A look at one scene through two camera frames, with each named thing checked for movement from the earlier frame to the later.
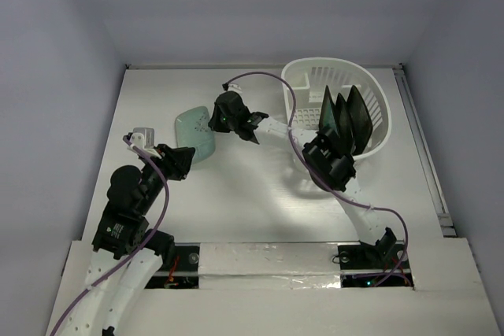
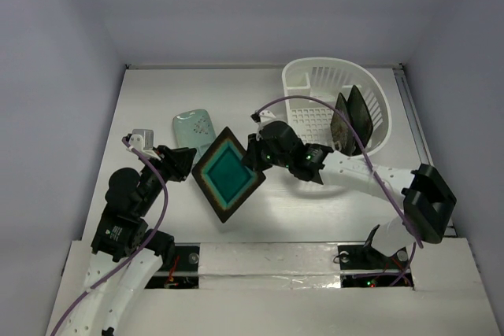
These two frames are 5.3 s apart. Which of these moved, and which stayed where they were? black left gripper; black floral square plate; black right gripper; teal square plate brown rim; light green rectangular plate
Moved: teal square plate brown rim; black right gripper
Stayed: black floral square plate; black left gripper; light green rectangular plate
